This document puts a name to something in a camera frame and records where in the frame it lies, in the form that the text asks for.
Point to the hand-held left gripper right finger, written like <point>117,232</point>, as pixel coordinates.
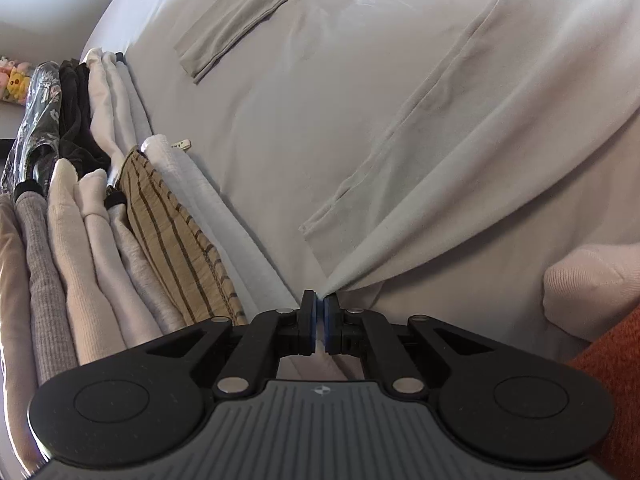
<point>329,322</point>

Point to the light blue cotton garment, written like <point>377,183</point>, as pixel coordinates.
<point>425,210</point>

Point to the cream knit garment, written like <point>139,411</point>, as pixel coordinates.
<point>590,290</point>

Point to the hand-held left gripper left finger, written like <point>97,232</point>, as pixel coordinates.
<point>312,320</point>

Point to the row of folded clothes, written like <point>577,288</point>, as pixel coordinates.
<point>100,260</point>

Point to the person's orange trouser leg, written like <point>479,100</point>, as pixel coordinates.
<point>612,370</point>

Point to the pile of pastel plush toys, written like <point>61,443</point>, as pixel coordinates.
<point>14,80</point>

